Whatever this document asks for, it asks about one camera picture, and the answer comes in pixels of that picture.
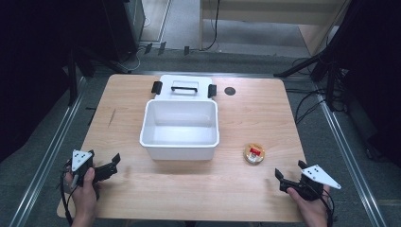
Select black cabinet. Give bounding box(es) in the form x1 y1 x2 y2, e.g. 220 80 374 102
102 0 147 63

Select metal floor rail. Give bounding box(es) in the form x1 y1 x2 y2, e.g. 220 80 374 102
313 83 381 227
9 77 88 227

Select black stand leg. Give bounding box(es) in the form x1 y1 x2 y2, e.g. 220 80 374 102
272 50 337 79

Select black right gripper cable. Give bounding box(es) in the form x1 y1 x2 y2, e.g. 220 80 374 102
320 186 336 227

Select black metal stand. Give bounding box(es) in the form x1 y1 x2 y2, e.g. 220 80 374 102
66 46 131 107

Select black floor cables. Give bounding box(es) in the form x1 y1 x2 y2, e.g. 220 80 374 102
284 87 330 126

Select person's right hand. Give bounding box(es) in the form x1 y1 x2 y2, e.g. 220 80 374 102
287 184 331 222

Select light wooden furniture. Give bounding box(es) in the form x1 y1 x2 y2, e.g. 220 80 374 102
198 0 352 57

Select white plastic storage box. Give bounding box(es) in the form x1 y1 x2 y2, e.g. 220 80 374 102
139 98 220 162

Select white lid with black handle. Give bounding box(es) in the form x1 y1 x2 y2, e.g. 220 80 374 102
150 74 218 102

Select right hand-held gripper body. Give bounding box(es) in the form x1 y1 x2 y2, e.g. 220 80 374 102
278 164 342 202

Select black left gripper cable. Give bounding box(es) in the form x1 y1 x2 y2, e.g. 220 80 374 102
59 164 78 227

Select small round tin red label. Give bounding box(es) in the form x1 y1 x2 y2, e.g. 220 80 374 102
242 143 267 166

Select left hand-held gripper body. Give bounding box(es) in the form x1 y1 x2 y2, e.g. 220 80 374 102
71 149 118 187

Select black curtain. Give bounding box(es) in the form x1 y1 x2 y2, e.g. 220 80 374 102
327 0 401 168
0 0 107 164

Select person's left hand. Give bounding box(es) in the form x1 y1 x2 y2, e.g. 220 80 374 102
64 166 98 219

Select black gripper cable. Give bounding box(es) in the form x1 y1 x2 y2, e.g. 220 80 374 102
320 186 336 227
59 164 78 227

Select white floor cable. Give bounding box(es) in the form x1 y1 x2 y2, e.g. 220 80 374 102
125 46 142 72

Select black hanging cable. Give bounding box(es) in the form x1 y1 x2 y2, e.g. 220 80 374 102
202 0 221 52

